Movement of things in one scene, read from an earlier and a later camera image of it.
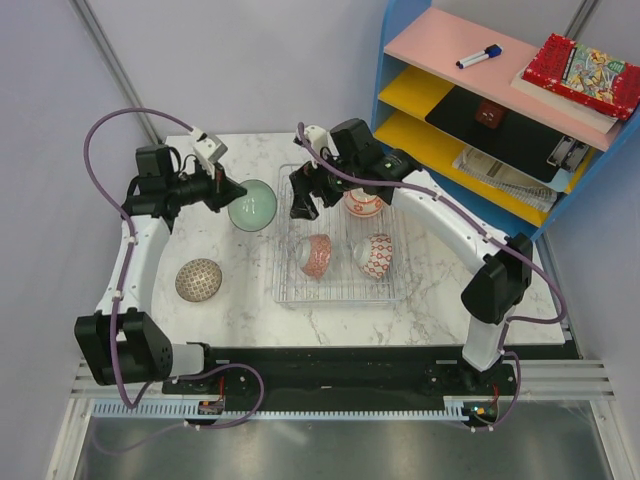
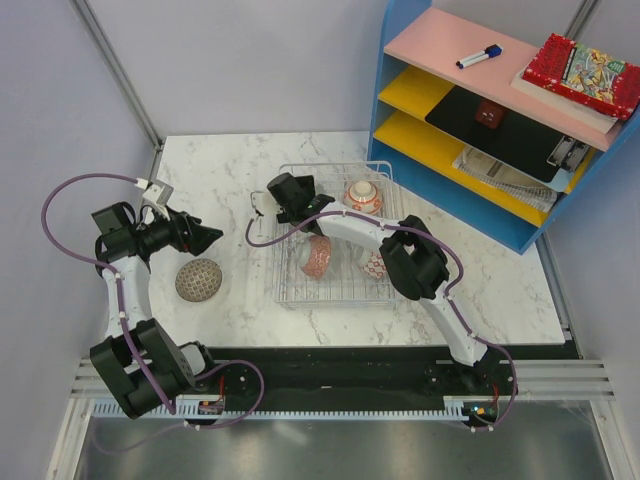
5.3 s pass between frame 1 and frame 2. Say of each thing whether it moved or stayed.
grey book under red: stayed
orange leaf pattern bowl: stayed
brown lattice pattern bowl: stayed
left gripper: moved
